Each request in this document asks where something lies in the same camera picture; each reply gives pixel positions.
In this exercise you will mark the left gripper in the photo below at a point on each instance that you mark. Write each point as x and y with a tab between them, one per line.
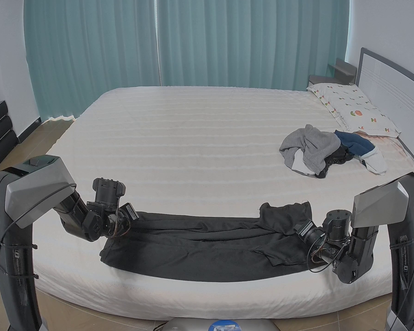
122	224

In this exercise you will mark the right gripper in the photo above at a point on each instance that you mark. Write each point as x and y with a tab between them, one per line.
312	238

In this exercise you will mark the black polo shirt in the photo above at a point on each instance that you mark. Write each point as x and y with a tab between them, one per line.
210	250

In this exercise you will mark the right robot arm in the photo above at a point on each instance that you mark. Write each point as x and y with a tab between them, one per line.
379	205

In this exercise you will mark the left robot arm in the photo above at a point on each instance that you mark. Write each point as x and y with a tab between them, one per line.
38	184

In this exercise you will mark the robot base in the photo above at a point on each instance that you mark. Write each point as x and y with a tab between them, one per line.
220	324

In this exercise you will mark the pile of clothes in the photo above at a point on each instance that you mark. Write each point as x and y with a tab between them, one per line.
314	147

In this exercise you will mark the bed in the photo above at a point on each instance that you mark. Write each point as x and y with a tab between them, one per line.
193	133

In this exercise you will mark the white printed pillow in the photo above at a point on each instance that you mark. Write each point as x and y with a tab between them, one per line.
357	109

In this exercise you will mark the grey bedside table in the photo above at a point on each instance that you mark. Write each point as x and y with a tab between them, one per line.
340	69

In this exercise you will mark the blue-green curtain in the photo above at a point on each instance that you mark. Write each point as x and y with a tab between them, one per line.
252	33
89	47

